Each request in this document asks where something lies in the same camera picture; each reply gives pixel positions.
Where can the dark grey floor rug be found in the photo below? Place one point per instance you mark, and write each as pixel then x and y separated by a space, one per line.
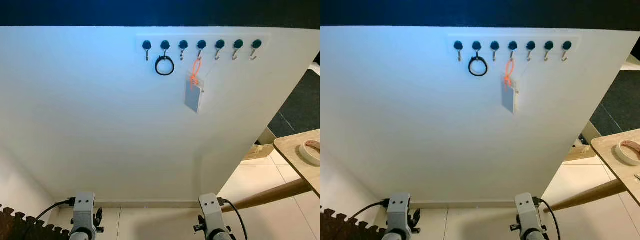
pixel 620 102
pixel 300 105

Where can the brown cardboard box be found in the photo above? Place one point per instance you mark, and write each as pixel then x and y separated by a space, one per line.
pixel 580 153
pixel 257 151

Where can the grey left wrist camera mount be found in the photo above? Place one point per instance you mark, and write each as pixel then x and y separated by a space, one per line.
pixel 398 210
pixel 83 210

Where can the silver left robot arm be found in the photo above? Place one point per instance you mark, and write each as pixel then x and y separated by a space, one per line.
pixel 398 236
pixel 82 236

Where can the round wooden table leg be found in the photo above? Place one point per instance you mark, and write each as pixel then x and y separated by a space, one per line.
pixel 590 194
pixel 270 194

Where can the beige masking tape roll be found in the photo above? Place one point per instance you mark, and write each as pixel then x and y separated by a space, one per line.
pixel 622 156
pixel 306 156

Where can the black knob metal hook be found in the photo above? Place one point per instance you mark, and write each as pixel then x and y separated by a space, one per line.
pixel 548 45
pixel 494 45
pixel 256 43
pixel 476 46
pixel 183 44
pixel 201 44
pixel 458 45
pixel 566 45
pixel 530 45
pixel 238 44
pixel 220 44
pixel 165 45
pixel 146 45
pixel 512 45

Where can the white wall hook rail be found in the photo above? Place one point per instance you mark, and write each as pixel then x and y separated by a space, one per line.
pixel 522 38
pixel 210 37

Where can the light wooden table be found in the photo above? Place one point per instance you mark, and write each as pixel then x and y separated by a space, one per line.
pixel 607 155
pixel 290 150

